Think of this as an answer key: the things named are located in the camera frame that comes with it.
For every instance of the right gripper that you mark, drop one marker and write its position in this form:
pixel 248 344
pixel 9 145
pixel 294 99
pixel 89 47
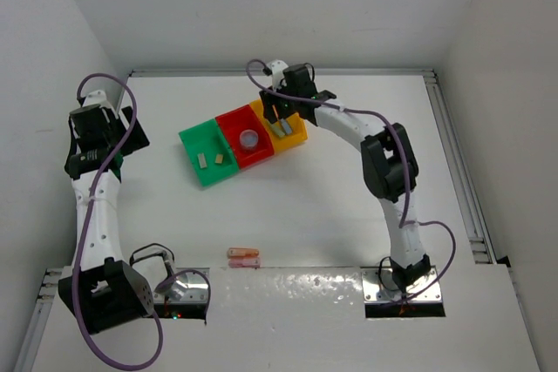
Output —
pixel 268 100

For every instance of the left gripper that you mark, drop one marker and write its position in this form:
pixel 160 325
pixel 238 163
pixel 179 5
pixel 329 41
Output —
pixel 125 116

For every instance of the green highlighter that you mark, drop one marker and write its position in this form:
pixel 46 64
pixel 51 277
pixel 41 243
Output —
pixel 277 130

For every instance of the clear jar of clips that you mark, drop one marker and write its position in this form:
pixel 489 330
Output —
pixel 248 140

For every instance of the long grey eraser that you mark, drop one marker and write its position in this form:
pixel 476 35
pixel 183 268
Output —
pixel 202 161

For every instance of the orange highlighter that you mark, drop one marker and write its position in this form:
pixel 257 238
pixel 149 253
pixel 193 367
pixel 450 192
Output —
pixel 242 252

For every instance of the blue highlighter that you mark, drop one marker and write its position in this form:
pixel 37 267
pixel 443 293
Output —
pixel 286 127

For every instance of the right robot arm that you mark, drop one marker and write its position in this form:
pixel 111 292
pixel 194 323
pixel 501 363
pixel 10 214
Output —
pixel 388 161

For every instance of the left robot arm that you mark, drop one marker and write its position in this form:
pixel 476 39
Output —
pixel 111 290

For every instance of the yellow plastic bin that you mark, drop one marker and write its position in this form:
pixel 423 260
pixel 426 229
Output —
pixel 298 136

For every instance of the red plastic bin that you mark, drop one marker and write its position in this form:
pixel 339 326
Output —
pixel 232 123

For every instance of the green plastic bin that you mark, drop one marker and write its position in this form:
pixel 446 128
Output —
pixel 208 138

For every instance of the pink highlighter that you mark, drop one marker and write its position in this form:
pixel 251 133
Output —
pixel 248 262

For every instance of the white front board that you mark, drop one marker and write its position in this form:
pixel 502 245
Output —
pixel 314 320

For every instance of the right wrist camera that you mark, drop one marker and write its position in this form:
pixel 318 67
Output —
pixel 275 70

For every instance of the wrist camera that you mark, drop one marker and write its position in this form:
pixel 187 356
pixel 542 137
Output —
pixel 275 70
pixel 96 98

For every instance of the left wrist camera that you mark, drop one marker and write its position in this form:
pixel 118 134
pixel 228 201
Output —
pixel 96 98

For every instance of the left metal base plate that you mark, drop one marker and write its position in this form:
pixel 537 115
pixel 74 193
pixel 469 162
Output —
pixel 187 285

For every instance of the metal base plate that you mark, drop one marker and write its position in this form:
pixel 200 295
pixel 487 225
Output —
pixel 187 285
pixel 379 287

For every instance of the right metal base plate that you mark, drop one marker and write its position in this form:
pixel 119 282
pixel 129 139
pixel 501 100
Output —
pixel 379 287

